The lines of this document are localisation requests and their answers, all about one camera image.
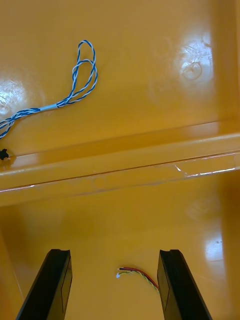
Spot yellow-orange plastic bin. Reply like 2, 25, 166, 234
0, 151, 240, 320
0, 0, 240, 193

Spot red green-yellow wire harness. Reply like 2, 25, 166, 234
115, 266, 160, 293

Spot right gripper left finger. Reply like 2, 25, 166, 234
16, 248, 74, 320

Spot blue-white twisted wire harness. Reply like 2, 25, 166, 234
0, 39, 99, 161

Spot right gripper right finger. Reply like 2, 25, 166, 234
156, 248, 214, 320

